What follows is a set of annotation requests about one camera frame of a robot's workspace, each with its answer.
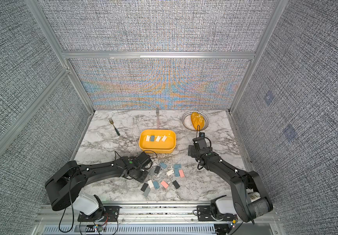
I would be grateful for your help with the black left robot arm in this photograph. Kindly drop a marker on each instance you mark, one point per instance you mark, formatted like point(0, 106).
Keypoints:
point(64, 187)

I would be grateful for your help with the gold fork dark handle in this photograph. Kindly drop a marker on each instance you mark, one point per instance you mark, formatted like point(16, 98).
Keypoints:
point(112, 123)

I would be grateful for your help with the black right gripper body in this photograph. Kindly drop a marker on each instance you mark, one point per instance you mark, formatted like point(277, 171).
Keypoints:
point(191, 149)

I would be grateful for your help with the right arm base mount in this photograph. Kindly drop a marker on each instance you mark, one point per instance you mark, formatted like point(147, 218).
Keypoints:
point(212, 213)

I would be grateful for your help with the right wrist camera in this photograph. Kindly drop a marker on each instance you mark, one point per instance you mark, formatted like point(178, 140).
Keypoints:
point(201, 139)

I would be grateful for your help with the yellow plastic storage box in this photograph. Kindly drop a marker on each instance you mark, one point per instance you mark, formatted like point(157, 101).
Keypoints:
point(158, 147)

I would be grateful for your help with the pink eraser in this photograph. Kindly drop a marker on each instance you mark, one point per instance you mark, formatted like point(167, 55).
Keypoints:
point(181, 173)
point(164, 184)

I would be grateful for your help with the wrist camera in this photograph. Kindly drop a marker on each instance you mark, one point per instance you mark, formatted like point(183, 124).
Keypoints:
point(144, 161)
point(201, 139)

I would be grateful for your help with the white patterned plate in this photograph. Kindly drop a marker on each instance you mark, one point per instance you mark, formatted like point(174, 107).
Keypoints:
point(186, 121)

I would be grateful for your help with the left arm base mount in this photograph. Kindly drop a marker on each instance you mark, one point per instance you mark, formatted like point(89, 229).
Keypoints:
point(108, 213)

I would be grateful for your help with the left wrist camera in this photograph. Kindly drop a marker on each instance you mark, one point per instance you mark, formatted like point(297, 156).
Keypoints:
point(144, 161)

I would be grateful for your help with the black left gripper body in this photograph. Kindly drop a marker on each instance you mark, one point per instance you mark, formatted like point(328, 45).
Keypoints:
point(141, 175)

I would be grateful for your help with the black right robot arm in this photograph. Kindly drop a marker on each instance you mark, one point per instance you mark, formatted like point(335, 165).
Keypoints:
point(249, 195)

